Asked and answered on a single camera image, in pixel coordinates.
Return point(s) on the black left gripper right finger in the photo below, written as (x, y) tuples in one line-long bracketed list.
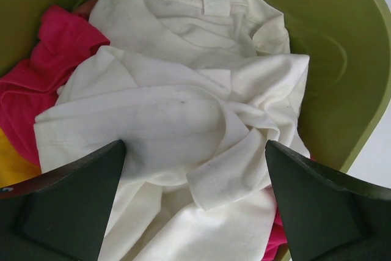
[(326, 214)]

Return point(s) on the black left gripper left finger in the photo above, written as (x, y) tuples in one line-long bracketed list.
[(62, 214)]

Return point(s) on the white t shirt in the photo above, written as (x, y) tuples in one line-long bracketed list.
[(195, 89)]

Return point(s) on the yellow t shirt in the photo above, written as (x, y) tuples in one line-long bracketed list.
[(14, 168)]

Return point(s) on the pink t shirt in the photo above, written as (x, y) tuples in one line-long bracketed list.
[(65, 40)]

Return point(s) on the olive green plastic bin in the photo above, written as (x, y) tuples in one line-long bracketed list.
[(348, 87)]

